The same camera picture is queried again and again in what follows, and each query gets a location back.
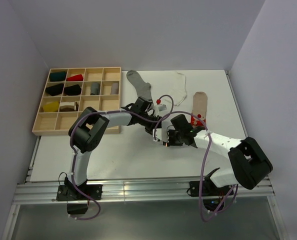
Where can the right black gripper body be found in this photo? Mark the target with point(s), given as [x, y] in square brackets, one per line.
[175, 137]

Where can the aluminium mounting rail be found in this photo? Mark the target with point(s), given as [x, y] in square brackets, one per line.
[127, 190]

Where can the yellow rolled sock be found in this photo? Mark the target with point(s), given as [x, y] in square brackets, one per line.
[51, 107]

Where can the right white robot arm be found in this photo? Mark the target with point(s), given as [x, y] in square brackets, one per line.
[249, 165]

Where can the white brown rolled sock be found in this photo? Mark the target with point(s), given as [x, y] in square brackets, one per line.
[68, 106]

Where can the beige red reindeer sock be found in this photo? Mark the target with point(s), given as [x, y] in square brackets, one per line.
[199, 107]

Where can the wooden compartment tray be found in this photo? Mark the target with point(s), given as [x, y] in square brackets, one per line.
[59, 123]

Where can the red rolled sock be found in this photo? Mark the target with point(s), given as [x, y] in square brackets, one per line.
[75, 78]

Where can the black rolled sock right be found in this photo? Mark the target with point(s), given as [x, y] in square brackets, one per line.
[73, 90]

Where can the black rolled sock left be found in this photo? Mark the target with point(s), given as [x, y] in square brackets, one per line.
[54, 90]

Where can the grey striped sock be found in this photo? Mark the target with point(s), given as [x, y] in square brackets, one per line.
[142, 88]

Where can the black rolled sock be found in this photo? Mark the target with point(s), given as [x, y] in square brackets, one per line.
[73, 90]
[54, 90]

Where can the plain white sock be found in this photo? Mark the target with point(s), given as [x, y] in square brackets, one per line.
[176, 87]

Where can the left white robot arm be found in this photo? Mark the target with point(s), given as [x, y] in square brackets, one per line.
[88, 130]

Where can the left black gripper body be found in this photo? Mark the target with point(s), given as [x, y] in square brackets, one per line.
[148, 125]

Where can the light grey rolled sock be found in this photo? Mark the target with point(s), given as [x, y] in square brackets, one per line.
[114, 89]

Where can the dark green rolled sock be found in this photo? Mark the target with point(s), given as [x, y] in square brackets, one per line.
[58, 76]

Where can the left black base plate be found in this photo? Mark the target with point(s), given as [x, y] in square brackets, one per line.
[64, 193]

